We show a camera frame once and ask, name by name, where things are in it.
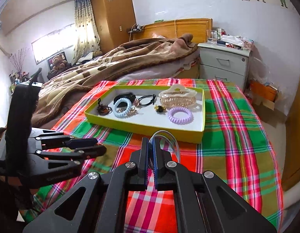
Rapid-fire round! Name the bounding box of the dark beaded hair accessory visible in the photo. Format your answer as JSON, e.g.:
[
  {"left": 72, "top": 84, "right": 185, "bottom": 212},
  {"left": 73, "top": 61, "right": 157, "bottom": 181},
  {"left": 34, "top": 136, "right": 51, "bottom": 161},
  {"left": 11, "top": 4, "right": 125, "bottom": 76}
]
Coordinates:
[{"left": 96, "top": 98, "right": 113, "bottom": 116}]

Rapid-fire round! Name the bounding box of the light blue spiral hair tie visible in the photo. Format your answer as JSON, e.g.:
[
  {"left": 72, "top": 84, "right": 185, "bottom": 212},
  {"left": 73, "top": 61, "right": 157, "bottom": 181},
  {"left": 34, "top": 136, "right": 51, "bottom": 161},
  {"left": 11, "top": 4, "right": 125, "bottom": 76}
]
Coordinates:
[{"left": 112, "top": 97, "right": 133, "bottom": 119}]

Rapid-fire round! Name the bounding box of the rose gold hair clip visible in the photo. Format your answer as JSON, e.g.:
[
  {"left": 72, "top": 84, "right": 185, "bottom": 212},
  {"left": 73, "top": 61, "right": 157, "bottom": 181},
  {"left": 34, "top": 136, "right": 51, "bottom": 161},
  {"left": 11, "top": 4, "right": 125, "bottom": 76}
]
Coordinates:
[{"left": 127, "top": 107, "right": 138, "bottom": 116}]

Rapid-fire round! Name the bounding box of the black hair tie with charm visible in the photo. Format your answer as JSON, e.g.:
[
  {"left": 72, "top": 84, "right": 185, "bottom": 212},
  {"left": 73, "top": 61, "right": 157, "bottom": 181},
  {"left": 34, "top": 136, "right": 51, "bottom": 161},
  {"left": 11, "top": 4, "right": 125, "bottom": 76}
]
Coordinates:
[{"left": 133, "top": 94, "right": 157, "bottom": 108}]

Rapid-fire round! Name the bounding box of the black fitness band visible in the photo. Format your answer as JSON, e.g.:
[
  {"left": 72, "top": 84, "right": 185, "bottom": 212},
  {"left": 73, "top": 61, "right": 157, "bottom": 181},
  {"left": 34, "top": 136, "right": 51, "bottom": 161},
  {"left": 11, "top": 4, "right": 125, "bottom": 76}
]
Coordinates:
[{"left": 113, "top": 92, "right": 136, "bottom": 107}]

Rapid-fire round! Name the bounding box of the purple spiral hair tie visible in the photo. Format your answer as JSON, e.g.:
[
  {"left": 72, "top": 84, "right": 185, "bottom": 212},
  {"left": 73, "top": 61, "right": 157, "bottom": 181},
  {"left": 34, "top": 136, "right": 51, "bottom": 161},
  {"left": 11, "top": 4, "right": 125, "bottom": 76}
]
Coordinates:
[{"left": 167, "top": 106, "right": 194, "bottom": 125}]

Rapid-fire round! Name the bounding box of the translucent pink hair claw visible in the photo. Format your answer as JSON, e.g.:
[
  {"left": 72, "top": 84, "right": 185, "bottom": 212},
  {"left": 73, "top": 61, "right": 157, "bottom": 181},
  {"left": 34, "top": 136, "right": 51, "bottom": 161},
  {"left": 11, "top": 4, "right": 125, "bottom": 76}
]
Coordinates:
[{"left": 158, "top": 84, "right": 197, "bottom": 108}]

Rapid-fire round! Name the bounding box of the brown patterned blanket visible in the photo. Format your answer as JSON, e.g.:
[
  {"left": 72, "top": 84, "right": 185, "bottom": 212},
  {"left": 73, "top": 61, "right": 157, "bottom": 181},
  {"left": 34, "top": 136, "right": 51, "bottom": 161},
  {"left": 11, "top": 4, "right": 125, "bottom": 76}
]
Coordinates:
[{"left": 31, "top": 34, "right": 198, "bottom": 128}]

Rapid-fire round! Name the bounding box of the plaid red green cloth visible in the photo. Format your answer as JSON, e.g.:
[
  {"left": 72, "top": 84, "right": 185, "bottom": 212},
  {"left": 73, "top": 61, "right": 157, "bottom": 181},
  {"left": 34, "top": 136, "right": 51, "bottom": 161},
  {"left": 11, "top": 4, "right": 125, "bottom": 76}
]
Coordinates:
[{"left": 21, "top": 78, "right": 284, "bottom": 232}]

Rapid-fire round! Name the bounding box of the teddy bear picture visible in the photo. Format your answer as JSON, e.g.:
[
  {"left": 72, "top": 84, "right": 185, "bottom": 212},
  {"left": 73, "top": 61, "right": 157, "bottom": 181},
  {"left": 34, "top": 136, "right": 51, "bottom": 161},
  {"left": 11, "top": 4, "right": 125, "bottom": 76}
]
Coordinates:
[{"left": 47, "top": 52, "right": 71, "bottom": 80}]

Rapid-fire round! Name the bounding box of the side shelf with items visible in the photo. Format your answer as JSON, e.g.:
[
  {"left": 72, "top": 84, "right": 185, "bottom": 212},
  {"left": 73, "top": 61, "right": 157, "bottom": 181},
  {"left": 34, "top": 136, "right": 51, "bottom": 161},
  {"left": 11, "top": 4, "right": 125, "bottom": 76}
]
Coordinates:
[{"left": 9, "top": 72, "right": 33, "bottom": 95}]

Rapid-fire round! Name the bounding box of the dried branch decoration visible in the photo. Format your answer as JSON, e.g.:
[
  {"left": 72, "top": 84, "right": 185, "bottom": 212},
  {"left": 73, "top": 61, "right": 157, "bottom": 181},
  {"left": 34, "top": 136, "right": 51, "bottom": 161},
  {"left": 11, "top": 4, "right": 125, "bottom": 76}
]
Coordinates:
[{"left": 10, "top": 47, "right": 28, "bottom": 74}]

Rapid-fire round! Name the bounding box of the yellow-green shallow box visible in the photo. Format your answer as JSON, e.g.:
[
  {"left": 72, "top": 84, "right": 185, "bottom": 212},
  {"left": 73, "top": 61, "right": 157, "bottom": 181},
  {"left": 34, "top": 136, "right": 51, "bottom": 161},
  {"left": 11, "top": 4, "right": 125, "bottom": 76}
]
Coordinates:
[{"left": 85, "top": 86, "right": 206, "bottom": 144}]

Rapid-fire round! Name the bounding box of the wooden closet door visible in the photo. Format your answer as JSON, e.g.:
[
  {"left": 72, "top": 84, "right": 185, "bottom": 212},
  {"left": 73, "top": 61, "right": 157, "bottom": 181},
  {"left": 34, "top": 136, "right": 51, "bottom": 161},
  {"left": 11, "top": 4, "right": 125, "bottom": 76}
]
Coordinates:
[{"left": 280, "top": 28, "right": 300, "bottom": 192}]

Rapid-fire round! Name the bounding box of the patterned window curtain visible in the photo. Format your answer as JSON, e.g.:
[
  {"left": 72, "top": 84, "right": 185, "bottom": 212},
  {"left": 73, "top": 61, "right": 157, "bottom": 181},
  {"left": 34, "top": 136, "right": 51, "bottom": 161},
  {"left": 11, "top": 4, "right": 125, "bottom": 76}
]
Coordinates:
[{"left": 72, "top": 0, "right": 101, "bottom": 64}]

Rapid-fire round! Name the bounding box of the orange storage box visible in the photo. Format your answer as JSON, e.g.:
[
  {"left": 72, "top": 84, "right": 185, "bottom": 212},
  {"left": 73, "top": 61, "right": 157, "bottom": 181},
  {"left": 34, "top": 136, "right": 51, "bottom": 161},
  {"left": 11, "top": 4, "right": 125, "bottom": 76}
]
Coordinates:
[{"left": 250, "top": 80, "right": 277, "bottom": 102}]

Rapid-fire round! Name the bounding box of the power strip on headboard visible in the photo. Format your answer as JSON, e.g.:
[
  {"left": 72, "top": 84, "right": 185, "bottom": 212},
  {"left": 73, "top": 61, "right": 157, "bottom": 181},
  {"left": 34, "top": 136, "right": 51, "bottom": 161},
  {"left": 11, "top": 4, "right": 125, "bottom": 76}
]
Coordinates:
[{"left": 127, "top": 24, "right": 145, "bottom": 34}]

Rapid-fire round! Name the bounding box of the grey bedside drawer cabinet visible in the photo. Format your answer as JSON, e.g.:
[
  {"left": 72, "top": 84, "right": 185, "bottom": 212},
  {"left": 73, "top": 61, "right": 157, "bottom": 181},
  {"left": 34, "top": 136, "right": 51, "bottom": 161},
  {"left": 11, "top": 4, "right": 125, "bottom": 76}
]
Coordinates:
[{"left": 198, "top": 43, "right": 251, "bottom": 90}]

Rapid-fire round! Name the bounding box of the tall wooden wardrobe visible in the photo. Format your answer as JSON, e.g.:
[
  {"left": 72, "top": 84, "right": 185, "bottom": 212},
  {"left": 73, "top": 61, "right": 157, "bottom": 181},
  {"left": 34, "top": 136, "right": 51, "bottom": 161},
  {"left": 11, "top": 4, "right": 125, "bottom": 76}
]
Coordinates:
[{"left": 91, "top": 0, "right": 136, "bottom": 54}]

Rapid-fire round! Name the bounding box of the clutter on bedside cabinet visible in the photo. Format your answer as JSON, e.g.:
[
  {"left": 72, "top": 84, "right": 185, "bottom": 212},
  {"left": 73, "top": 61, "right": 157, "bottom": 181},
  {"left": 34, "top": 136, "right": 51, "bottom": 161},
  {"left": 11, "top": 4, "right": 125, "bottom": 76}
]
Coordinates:
[{"left": 216, "top": 28, "right": 254, "bottom": 50}]

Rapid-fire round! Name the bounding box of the clear glass cup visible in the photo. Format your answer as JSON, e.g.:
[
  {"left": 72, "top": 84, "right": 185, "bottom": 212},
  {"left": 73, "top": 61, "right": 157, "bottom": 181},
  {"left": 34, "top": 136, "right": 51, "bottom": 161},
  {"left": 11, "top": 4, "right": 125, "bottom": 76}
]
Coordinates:
[{"left": 206, "top": 30, "right": 217, "bottom": 44}]

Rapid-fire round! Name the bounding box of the wooden headboard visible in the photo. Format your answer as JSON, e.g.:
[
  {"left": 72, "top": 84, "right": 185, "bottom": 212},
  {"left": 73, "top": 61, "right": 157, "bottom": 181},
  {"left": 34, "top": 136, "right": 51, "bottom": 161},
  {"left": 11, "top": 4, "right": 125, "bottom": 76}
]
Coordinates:
[{"left": 132, "top": 18, "right": 213, "bottom": 43}]

